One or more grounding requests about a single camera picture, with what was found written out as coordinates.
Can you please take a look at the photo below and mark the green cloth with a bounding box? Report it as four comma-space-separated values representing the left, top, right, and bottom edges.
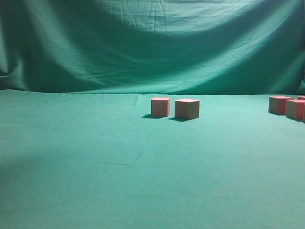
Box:
0, 0, 305, 229

